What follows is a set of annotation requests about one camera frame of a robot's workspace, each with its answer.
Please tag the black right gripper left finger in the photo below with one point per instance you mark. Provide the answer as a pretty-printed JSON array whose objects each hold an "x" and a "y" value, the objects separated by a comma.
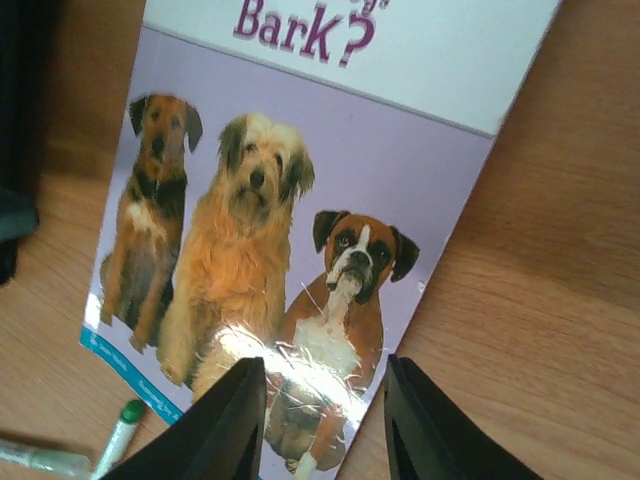
[{"x": 219, "y": 437}]

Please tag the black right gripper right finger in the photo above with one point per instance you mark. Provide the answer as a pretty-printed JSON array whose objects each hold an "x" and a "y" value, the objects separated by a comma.
[{"x": 429, "y": 437}]

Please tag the purple dog picture book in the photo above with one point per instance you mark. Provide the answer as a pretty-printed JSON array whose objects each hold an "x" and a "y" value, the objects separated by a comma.
[{"x": 287, "y": 177}]

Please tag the black student backpack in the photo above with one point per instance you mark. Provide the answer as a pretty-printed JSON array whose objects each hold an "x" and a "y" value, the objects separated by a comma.
[{"x": 26, "y": 33}]

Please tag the green tipped white marker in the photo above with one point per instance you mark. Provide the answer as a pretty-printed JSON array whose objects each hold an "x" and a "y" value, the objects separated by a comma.
[{"x": 121, "y": 436}]

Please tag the blue capped white pen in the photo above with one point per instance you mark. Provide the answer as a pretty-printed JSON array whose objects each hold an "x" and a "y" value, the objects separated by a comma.
[{"x": 57, "y": 462}]

